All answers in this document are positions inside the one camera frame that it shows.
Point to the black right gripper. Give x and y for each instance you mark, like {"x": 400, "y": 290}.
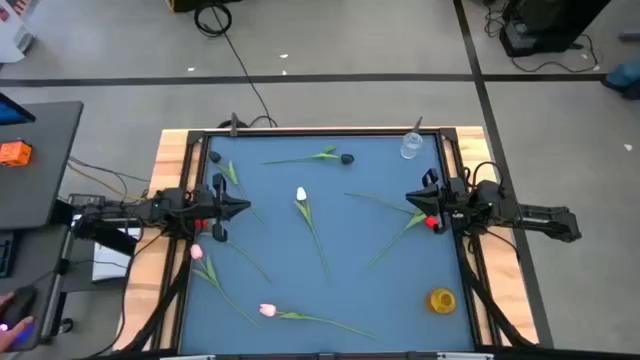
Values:
{"x": 440, "y": 200}

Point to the black aluminium table frame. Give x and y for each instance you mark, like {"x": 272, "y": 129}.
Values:
{"x": 325, "y": 132}

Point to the black keyboard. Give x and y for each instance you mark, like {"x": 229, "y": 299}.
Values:
{"x": 6, "y": 255}

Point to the yellow glass vase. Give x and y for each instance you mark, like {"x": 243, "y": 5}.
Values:
{"x": 441, "y": 301}

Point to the white paper sheet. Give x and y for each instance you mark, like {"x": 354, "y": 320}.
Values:
{"x": 112, "y": 265}

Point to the blue table mat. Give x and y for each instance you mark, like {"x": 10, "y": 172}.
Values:
{"x": 350, "y": 300}

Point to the person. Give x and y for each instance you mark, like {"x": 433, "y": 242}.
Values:
{"x": 625, "y": 77}

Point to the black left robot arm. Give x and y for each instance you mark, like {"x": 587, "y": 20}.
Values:
{"x": 125, "y": 212}

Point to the pink artificial tulip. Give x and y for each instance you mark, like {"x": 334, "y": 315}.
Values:
{"x": 267, "y": 310}
{"x": 196, "y": 251}

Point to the clear glass vase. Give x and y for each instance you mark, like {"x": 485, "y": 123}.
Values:
{"x": 411, "y": 146}

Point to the black desk crossbar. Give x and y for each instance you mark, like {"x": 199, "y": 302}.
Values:
{"x": 117, "y": 242}

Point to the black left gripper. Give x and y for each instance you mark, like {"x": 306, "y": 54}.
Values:
{"x": 219, "y": 182}

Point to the black and yellow box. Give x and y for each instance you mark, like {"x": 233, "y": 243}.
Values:
{"x": 185, "y": 5}

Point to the orange box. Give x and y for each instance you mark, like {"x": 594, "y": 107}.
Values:
{"x": 15, "y": 154}

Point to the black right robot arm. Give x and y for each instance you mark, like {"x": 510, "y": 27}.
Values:
{"x": 540, "y": 215}

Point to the red artificial tulip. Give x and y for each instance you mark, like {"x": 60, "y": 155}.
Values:
{"x": 201, "y": 224}
{"x": 431, "y": 223}

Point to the grey desk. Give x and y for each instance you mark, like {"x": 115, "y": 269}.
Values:
{"x": 35, "y": 255}

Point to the black desk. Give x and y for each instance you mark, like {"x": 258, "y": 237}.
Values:
{"x": 45, "y": 165}

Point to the person's hand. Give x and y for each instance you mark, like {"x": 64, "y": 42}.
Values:
{"x": 10, "y": 337}

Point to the grey camera post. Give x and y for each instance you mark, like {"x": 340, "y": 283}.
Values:
{"x": 417, "y": 125}

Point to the silver frame bracket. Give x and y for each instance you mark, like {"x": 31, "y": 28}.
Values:
{"x": 465, "y": 356}
{"x": 190, "y": 357}

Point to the monitor with blue screen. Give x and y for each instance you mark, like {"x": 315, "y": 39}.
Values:
{"x": 12, "y": 112}

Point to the black equipment cabinet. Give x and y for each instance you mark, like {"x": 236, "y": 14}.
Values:
{"x": 550, "y": 25}

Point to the white cabinet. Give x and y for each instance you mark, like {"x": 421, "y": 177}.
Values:
{"x": 12, "y": 35}

